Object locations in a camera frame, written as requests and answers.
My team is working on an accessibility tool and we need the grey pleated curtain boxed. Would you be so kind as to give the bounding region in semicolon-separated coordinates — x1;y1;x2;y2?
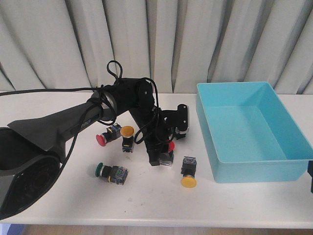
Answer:
0;0;313;94

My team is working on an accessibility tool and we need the yellow push button switch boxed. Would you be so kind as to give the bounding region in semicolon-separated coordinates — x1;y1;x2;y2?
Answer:
180;156;197;188

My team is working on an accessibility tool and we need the red mushroom push button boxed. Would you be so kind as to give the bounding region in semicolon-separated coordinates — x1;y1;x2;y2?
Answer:
159;140;175;166

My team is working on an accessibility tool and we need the light blue plastic box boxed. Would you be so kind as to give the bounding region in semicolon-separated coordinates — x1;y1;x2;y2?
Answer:
196;82;313;183

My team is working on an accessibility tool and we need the green push button left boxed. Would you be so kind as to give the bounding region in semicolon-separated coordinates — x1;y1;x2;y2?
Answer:
95;163;128;185

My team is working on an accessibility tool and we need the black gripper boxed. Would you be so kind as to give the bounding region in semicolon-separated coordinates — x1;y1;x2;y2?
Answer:
307;160;313;194
130;106;186;166

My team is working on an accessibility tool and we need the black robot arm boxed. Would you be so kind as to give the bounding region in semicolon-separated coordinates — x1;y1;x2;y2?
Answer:
0;78;189;219

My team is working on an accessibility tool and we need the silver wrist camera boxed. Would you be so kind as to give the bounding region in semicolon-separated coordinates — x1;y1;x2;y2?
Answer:
176;104;189;135

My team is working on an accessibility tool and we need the red push button switch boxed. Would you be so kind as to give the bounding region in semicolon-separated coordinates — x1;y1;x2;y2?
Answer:
96;123;121;146

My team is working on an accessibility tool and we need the yellow mushroom push button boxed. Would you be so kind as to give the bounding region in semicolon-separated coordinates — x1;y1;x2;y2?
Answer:
120;125;134;153

